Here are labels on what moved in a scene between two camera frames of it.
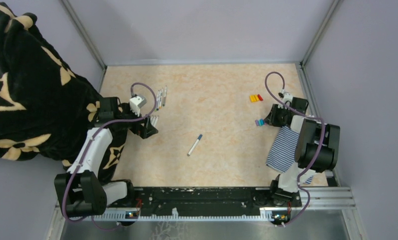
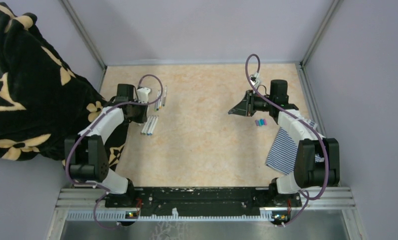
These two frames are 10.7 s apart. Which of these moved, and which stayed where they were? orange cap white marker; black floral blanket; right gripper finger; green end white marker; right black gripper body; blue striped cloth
Moved: right gripper finger; right black gripper body
Stayed: orange cap white marker; black floral blanket; blue striped cloth; green end white marker
